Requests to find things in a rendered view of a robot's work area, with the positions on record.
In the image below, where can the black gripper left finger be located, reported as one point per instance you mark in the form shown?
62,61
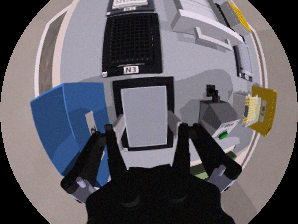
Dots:
81,179

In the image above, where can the grey bench mat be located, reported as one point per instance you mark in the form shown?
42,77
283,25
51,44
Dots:
193,64

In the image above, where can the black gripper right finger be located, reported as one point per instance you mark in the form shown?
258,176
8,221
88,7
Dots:
220,168

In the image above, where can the yellow waste bin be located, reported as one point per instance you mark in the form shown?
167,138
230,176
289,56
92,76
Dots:
266,115

